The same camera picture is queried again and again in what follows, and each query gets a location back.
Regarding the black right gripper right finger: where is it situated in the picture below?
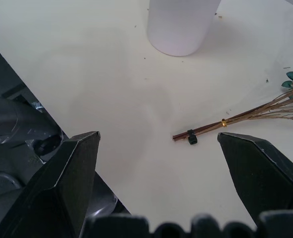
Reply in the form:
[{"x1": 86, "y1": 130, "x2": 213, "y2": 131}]
[{"x1": 217, "y1": 131, "x2": 293, "y2": 230}]

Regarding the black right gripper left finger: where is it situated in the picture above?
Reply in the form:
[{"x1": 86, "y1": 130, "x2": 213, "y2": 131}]
[{"x1": 0, "y1": 130, "x2": 102, "y2": 238}]

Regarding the white cylindrical vase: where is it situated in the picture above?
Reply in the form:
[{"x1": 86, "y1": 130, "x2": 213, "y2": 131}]
[{"x1": 146, "y1": 0, "x2": 220, "y2": 57}]

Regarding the dried twig bundle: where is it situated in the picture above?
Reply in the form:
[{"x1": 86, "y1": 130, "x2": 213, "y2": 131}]
[{"x1": 172, "y1": 71, "x2": 293, "y2": 146}]

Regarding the dark grey robot body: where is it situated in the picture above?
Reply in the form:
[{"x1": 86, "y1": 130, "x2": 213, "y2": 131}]
[{"x1": 0, "y1": 38, "x2": 131, "y2": 238}]

